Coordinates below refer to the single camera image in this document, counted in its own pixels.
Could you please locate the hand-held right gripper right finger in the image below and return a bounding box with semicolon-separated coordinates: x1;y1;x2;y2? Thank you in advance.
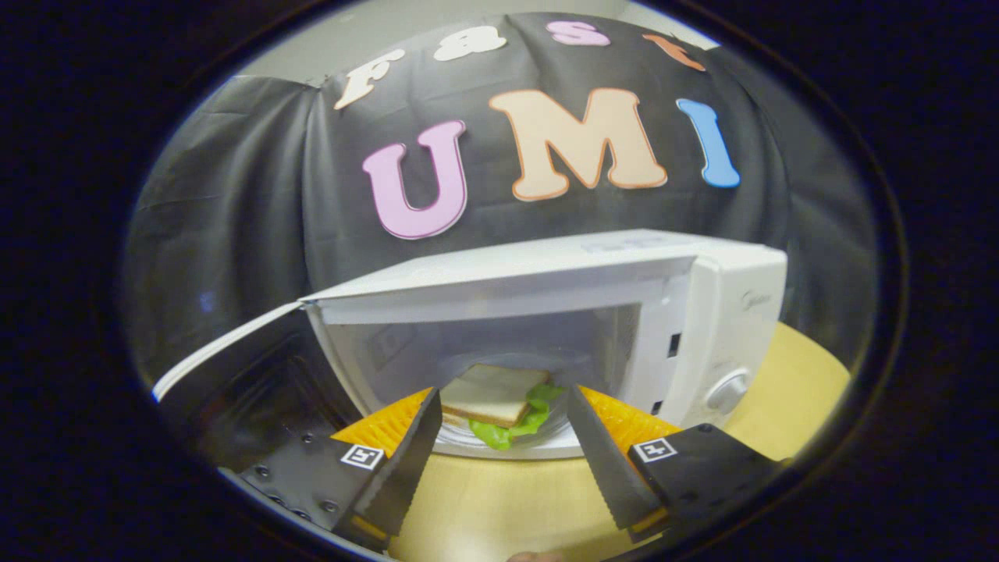
566;383;782;546

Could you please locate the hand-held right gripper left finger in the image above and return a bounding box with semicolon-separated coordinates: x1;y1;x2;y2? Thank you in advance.
222;388;444;552

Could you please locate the sandwich with lettuce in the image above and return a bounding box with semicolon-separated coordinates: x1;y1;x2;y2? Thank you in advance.
439;363;569;451

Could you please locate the white microwave oven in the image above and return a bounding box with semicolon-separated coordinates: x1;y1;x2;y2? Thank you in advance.
151;229;790;461

